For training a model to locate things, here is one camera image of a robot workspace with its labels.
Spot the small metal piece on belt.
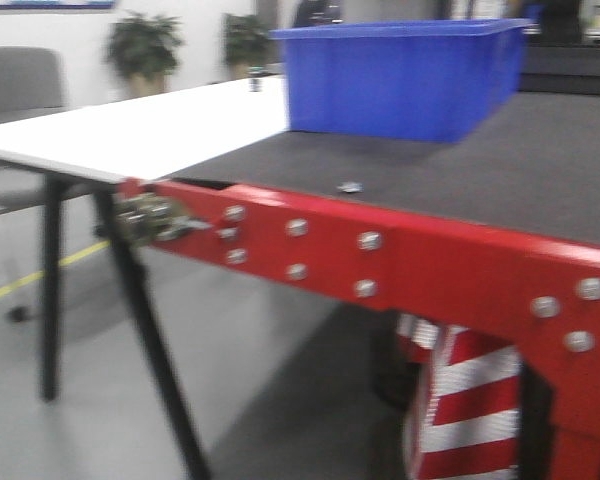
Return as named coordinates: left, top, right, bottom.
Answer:
left=337, top=181, right=364, bottom=194

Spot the potted plant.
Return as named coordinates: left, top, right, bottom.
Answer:
left=223, top=13, right=271, bottom=80
left=105, top=10, right=184, bottom=98

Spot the potted plant left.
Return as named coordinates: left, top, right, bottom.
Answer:
left=105, top=10, right=184, bottom=98

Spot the grey office chair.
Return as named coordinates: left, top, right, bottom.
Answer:
left=0, top=47, right=111, bottom=324

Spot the black conveyor belt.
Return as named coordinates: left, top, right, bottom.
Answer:
left=177, top=93, right=600, bottom=245

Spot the blue plastic bin on conveyor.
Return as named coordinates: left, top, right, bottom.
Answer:
left=270, top=18, right=532, bottom=143

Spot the red white striped barrier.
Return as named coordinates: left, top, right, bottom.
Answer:
left=397, top=314, right=522, bottom=479

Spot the white table with black legs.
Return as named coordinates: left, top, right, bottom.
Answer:
left=0, top=75, right=288, bottom=479

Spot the red conveyor frame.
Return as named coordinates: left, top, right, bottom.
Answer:
left=118, top=179, right=600, bottom=479

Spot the potted plant right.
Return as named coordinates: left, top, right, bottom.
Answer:
left=223, top=13, right=271, bottom=80

